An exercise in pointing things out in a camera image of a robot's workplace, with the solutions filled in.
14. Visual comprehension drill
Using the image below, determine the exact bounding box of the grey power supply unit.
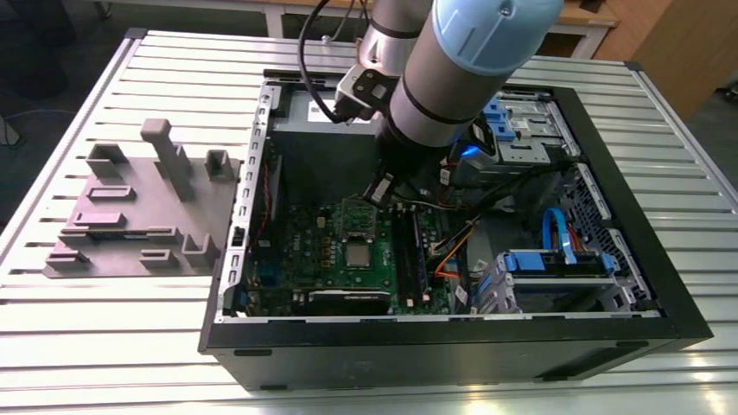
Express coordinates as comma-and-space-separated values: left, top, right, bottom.
270, 89, 383, 204

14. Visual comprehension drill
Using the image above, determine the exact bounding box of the black RAM slot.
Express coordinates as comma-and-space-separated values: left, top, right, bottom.
401, 205, 423, 306
393, 205, 415, 306
409, 205, 431, 305

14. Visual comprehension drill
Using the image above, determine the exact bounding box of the wooden desk white frame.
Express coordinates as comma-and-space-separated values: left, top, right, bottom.
252, 0, 623, 61

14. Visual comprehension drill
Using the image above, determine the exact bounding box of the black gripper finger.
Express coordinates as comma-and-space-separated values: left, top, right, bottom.
363, 171, 398, 205

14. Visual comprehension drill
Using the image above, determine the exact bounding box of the black open PC case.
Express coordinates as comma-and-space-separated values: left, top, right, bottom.
199, 67, 717, 393

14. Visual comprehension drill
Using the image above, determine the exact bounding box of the blue flat data wire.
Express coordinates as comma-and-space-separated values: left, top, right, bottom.
543, 207, 581, 265

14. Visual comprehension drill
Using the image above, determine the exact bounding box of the hard disk in blue carrier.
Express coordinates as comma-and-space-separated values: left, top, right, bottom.
499, 251, 617, 278

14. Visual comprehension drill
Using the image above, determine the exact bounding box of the CPU socket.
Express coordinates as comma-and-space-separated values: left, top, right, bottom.
343, 239, 379, 273

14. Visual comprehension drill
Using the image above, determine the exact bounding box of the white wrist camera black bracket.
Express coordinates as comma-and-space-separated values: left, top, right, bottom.
334, 67, 401, 126

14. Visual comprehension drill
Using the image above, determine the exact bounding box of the green motherboard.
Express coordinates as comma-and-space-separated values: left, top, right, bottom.
247, 201, 457, 316

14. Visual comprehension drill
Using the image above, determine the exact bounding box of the black and white wire bundle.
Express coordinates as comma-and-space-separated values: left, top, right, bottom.
395, 194, 469, 213

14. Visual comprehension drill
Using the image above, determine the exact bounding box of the grey plastic parts rack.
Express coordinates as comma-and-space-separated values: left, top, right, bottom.
43, 118, 243, 280

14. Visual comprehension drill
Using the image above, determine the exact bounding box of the metal drive cage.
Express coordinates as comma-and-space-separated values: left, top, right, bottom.
454, 89, 582, 188

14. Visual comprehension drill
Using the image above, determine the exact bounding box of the black cable bundle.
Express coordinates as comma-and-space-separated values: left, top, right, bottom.
461, 163, 578, 217

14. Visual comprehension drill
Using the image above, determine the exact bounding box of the blue plastic drive carrier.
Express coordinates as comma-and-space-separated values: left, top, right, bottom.
481, 98, 519, 143

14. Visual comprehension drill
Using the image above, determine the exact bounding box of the metal disk bay cage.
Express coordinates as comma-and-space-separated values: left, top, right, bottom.
483, 248, 662, 315

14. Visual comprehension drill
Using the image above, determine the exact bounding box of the black graphics card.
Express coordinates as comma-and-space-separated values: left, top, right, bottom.
292, 288, 395, 316

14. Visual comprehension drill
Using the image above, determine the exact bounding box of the black camera cable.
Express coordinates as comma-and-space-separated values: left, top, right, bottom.
295, 0, 356, 127

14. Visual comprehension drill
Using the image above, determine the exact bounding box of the brown wooden cabinet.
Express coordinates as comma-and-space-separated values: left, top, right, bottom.
593, 0, 738, 120

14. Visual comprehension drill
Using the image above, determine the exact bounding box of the metal socket cover frame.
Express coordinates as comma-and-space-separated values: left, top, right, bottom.
340, 196, 379, 239

